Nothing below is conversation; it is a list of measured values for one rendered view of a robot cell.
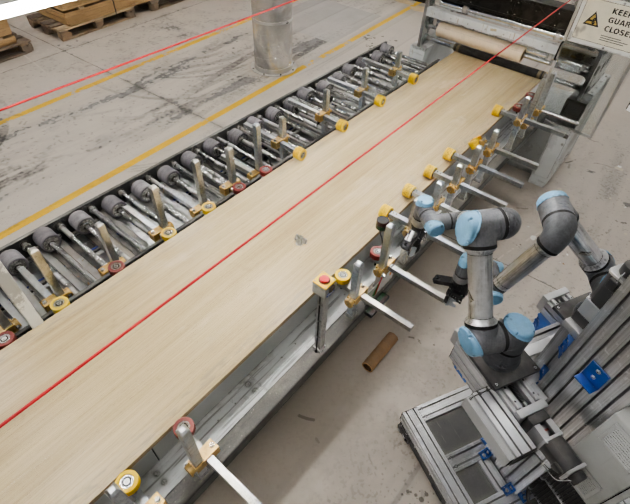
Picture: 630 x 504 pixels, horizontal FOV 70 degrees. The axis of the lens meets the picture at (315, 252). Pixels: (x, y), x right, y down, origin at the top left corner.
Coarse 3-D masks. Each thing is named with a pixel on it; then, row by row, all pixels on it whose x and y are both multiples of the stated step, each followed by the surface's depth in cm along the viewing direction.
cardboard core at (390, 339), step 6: (390, 336) 298; (396, 336) 299; (384, 342) 295; (390, 342) 295; (378, 348) 291; (384, 348) 292; (390, 348) 295; (372, 354) 289; (378, 354) 288; (384, 354) 291; (366, 360) 286; (372, 360) 285; (378, 360) 287; (366, 366) 290; (372, 366) 283
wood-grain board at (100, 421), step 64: (448, 64) 393; (384, 128) 319; (448, 128) 322; (256, 192) 266; (320, 192) 268; (384, 192) 270; (192, 256) 230; (256, 256) 232; (320, 256) 233; (64, 320) 202; (128, 320) 203; (192, 320) 204; (256, 320) 205; (0, 384) 180; (64, 384) 181; (128, 384) 182; (192, 384) 183; (0, 448) 163; (64, 448) 164; (128, 448) 165
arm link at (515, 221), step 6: (462, 210) 198; (468, 210) 197; (504, 210) 155; (510, 210) 155; (450, 216) 194; (456, 216) 193; (510, 216) 154; (516, 216) 155; (510, 222) 153; (516, 222) 154; (450, 228) 196; (510, 228) 154; (516, 228) 155; (510, 234) 155
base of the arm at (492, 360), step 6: (492, 354) 175; (498, 354) 173; (504, 354) 171; (486, 360) 178; (492, 360) 175; (498, 360) 173; (504, 360) 173; (510, 360) 172; (516, 360) 173; (492, 366) 176; (498, 366) 175; (504, 366) 174; (510, 366) 173; (516, 366) 175; (504, 372) 176
